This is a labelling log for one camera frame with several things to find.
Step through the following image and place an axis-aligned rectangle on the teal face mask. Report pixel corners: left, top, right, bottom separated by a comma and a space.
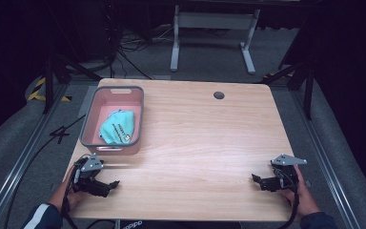
98, 109, 136, 146

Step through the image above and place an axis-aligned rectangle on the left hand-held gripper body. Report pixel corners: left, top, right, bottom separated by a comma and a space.
71, 153, 111, 197

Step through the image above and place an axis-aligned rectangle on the grey metal desk frame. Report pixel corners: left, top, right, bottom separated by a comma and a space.
170, 4, 262, 75

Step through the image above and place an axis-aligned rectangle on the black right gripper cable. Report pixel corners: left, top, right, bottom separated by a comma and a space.
276, 182, 301, 229

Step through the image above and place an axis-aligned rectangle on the pink basket with grey rim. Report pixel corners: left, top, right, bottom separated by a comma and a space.
79, 85, 146, 156

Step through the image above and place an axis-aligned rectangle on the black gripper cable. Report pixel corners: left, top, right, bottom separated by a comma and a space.
276, 182, 301, 229
60, 168, 80, 229

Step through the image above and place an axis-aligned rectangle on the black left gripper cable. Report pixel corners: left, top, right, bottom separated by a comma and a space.
60, 168, 80, 229

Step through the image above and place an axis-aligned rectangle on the black floor cable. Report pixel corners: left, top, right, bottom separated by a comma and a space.
3, 114, 87, 222

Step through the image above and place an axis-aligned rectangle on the black tripod stand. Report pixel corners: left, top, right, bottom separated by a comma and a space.
260, 59, 316, 121
42, 52, 103, 115

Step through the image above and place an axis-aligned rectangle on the person's left hand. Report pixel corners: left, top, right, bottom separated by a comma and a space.
48, 174, 88, 214

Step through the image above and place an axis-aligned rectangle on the person's right hand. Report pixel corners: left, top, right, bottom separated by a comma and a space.
281, 165, 322, 219

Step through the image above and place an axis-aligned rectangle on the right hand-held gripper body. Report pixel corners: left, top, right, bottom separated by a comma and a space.
260, 154, 309, 193

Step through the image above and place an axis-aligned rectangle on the grey metal floor rail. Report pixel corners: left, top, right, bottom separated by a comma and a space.
289, 90, 364, 229
0, 81, 69, 229

